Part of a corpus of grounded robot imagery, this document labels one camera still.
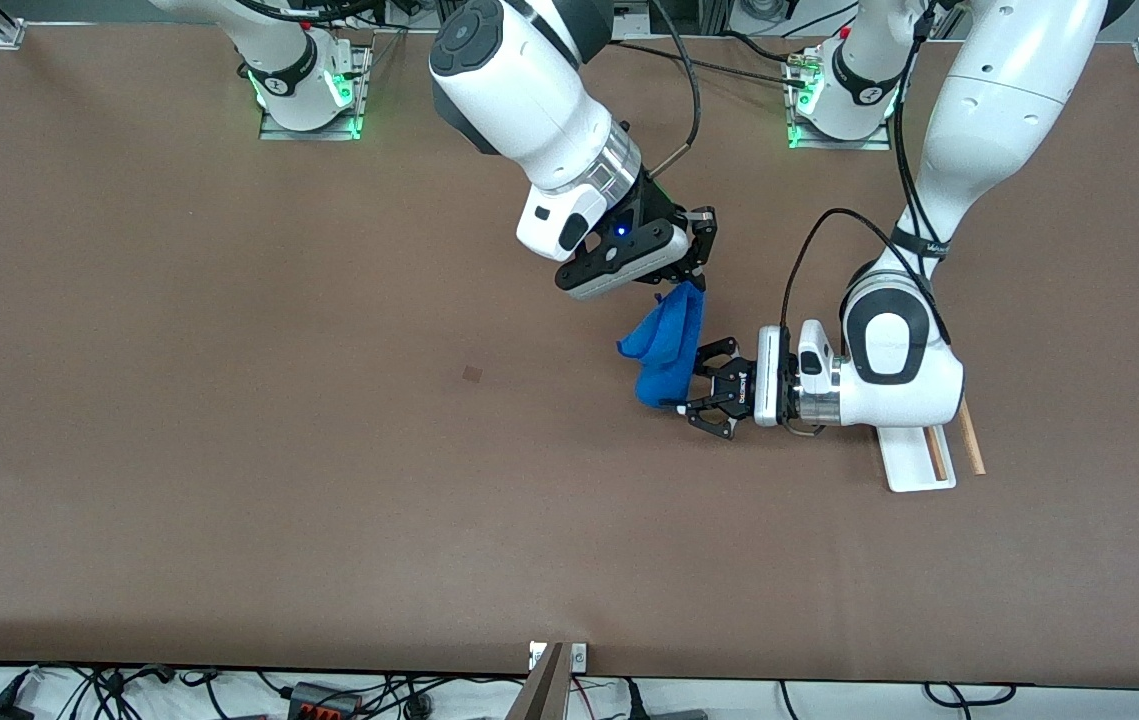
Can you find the metal table edge bracket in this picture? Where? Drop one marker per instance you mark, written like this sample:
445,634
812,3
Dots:
579,656

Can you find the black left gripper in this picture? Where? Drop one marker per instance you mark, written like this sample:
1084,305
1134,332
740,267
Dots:
741,392

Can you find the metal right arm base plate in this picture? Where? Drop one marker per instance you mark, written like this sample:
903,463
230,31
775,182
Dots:
361,90

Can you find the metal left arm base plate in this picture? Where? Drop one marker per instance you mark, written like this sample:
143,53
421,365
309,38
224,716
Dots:
891,143

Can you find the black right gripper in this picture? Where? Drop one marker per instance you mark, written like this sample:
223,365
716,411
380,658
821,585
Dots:
656,207

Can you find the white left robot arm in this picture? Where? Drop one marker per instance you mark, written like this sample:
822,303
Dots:
999,120

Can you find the blue microfibre towel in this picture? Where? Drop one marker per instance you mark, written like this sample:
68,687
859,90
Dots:
667,345

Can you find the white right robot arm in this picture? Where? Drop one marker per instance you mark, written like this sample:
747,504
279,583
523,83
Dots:
529,90

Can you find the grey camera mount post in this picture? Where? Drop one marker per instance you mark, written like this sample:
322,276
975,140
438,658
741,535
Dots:
541,690

